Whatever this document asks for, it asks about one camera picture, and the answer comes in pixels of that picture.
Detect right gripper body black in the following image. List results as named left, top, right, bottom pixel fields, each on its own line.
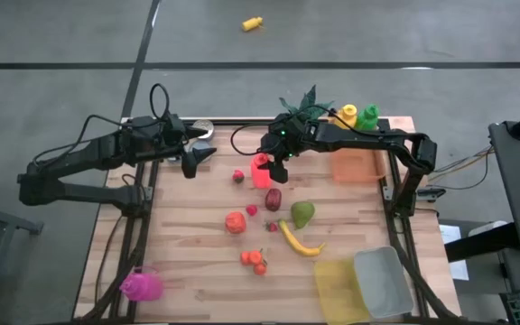
left=268, top=115, right=310, bottom=160

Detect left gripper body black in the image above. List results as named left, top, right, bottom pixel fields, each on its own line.
left=163, top=115, right=190, bottom=164

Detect neon red squeeze bottle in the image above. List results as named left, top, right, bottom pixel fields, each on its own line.
left=249, top=152, right=274, bottom=190

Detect dark red toy apple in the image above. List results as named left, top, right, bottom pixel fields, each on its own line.
left=265, top=188, right=283, bottom=212

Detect green toy pear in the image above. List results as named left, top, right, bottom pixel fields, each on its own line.
left=290, top=200, right=316, bottom=230

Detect large yellow squeeze bottle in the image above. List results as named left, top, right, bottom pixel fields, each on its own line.
left=334, top=103, right=359, bottom=130

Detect green squeeze bottle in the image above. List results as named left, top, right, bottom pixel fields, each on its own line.
left=354, top=103, right=381, bottom=133

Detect magenta squeeze bottle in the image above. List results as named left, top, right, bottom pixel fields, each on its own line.
left=118, top=265, right=164, bottom=302

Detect tin can gold lid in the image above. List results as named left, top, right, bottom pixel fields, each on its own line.
left=191, top=118, right=216, bottom=141

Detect snake plant in white pot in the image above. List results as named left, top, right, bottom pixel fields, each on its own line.
left=279, top=84, right=334, bottom=122

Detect translucent orange bin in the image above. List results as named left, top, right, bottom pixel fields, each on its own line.
left=330, top=117, right=387, bottom=185

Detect orange toy bell pepper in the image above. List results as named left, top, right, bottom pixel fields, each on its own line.
left=224, top=211, right=247, bottom=235

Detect yellow toy banana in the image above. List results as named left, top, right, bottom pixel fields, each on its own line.
left=277, top=218, right=327, bottom=258

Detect small orange carrots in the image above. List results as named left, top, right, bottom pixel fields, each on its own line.
left=239, top=249, right=269, bottom=277

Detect yellow toy on floor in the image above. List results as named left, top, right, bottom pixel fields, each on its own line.
left=241, top=16, right=265, bottom=33

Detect translucent yellow bin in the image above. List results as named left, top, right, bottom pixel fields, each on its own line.
left=312, top=255, right=372, bottom=325

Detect grey plastic bin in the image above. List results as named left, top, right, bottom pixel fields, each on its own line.
left=353, top=246, right=415, bottom=320

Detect white paper sheet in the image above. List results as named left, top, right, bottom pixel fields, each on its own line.
left=438, top=224, right=469, bottom=281

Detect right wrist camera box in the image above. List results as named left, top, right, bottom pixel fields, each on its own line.
left=272, top=112, right=302, bottom=136

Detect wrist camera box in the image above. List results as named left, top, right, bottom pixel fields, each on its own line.
left=272, top=112, right=302, bottom=136
left=131, top=116, right=163, bottom=137

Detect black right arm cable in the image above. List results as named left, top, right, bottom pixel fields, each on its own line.
left=230, top=104, right=378, bottom=157

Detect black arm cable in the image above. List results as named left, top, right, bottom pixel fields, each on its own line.
left=32, top=82, right=172, bottom=166
left=230, top=104, right=378, bottom=157

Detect black table frame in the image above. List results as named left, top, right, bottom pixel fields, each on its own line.
left=72, top=116, right=462, bottom=325

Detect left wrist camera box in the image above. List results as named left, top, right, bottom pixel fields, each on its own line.
left=131, top=116, right=163, bottom=137

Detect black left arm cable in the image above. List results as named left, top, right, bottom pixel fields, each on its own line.
left=32, top=82, right=172, bottom=166

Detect bundle of coloured wires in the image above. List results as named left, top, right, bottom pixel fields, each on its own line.
left=426, top=144, right=492, bottom=191

